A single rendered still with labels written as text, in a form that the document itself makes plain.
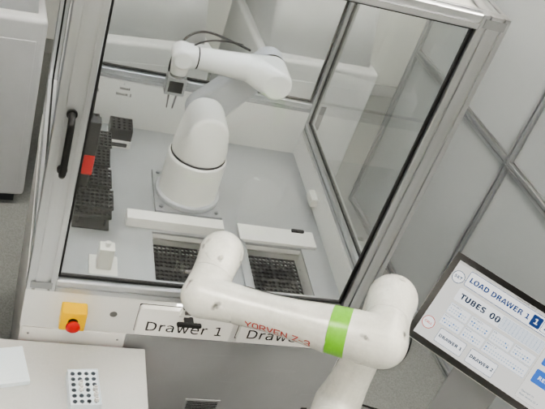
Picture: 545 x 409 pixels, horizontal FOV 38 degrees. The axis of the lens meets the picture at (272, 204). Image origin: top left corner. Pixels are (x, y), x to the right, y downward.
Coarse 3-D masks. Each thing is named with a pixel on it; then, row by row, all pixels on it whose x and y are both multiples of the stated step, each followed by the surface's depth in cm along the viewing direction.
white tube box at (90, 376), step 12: (72, 372) 223; (84, 372) 224; (96, 372) 224; (72, 384) 220; (84, 384) 220; (96, 384) 222; (72, 396) 217; (84, 396) 217; (72, 408) 214; (84, 408) 216; (96, 408) 217
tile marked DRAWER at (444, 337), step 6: (444, 330) 249; (438, 336) 249; (444, 336) 249; (450, 336) 248; (438, 342) 249; (444, 342) 248; (450, 342) 248; (456, 342) 247; (462, 342) 247; (450, 348) 247; (456, 348) 247; (462, 348) 247; (456, 354) 247
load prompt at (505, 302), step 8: (472, 272) 251; (472, 280) 251; (480, 280) 250; (472, 288) 250; (480, 288) 249; (488, 288) 249; (496, 288) 248; (488, 296) 248; (496, 296) 248; (504, 296) 247; (512, 296) 247; (496, 304) 247; (504, 304) 247; (512, 304) 246; (520, 304) 246; (512, 312) 246; (520, 312) 245; (528, 312) 245; (536, 312) 244; (520, 320) 245; (528, 320) 244; (536, 320) 244; (544, 320) 243; (536, 328) 243; (544, 328) 243; (544, 336) 242
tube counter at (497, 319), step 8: (496, 312) 247; (488, 320) 247; (496, 320) 246; (504, 320) 246; (504, 328) 245; (512, 328) 245; (520, 328) 244; (512, 336) 244; (520, 336) 244; (528, 336) 243; (536, 336) 243; (528, 344) 243; (536, 344) 242; (544, 344) 242; (536, 352) 242
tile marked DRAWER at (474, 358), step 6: (468, 354) 246; (474, 354) 245; (480, 354) 245; (468, 360) 245; (474, 360) 245; (480, 360) 245; (486, 360) 244; (474, 366) 245; (480, 366) 244; (486, 366) 244; (492, 366) 243; (498, 366) 243; (486, 372) 243; (492, 372) 243
